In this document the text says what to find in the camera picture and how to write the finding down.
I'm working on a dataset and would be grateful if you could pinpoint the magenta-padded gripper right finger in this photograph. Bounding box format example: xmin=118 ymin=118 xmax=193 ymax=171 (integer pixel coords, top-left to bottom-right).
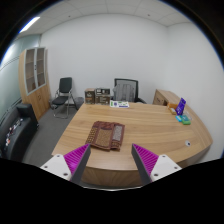
xmin=131 ymin=143 xmax=183 ymax=186

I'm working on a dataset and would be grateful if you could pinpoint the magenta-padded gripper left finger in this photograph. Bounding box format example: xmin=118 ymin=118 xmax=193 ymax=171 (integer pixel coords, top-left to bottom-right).
xmin=39 ymin=143 xmax=92 ymax=186

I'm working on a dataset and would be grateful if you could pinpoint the brown patterned towel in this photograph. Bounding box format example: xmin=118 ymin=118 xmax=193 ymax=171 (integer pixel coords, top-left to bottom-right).
xmin=84 ymin=120 xmax=126 ymax=152

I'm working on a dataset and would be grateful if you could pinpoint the green small box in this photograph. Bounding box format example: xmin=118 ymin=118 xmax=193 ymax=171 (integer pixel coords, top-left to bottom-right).
xmin=181 ymin=115 xmax=192 ymax=126

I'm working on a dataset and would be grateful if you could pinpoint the black leather sofa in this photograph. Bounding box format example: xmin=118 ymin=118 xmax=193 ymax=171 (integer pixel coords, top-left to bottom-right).
xmin=0 ymin=103 xmax=39 ymax=163

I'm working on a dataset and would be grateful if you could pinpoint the purple card box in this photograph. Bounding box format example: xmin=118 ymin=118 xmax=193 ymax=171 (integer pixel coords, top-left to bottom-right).
xmin=175 ymin=97 xmax=188 ymax=116

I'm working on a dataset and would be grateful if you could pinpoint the grey waste bin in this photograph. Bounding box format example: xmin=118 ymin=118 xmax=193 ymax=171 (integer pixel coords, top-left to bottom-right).
xmin=73 ymin=96 xmax=85 ymax=110

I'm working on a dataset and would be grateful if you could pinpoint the wooden side desk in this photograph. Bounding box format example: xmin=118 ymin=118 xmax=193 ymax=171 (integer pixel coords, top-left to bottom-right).
xmin=152 ymin=88 xmax=183 ymax=108

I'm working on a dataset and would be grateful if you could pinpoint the wooden glass-door cabinet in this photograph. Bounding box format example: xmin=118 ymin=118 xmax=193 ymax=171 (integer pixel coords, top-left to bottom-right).
xmin=18 ymin=46 xmax=52 ymax=121

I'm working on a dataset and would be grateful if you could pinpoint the brown cardboard box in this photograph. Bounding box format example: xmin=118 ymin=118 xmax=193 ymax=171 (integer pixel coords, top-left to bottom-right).
xmin=84 ymin=87 xmax=97 ymax=105

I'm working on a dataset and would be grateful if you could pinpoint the white printed leaflet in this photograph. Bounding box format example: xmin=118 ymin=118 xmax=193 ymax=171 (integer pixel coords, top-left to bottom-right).
xmin=109 ymin=100 xmax=130 ymax=109

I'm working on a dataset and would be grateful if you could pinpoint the dark printed cardboard box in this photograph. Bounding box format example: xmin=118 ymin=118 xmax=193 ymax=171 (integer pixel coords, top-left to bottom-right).
xmin=94 ymin=87 xmax=112 ymax=106

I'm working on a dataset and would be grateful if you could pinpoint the grey mesh office chair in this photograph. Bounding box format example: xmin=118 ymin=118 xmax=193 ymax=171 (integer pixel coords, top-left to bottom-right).
xmin=111 ymin=78 xmax=148 ymax=104

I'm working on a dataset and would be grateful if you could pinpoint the ceiling light panel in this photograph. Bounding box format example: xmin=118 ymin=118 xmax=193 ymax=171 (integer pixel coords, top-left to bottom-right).
xmin=18 ymin=15 xmax=42 ymax=34

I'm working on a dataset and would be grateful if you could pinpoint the black metal-frame visitor chair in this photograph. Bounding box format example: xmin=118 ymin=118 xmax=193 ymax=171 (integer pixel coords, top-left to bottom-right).
xmin=49 ymin=76 xmax=79 ymax=119

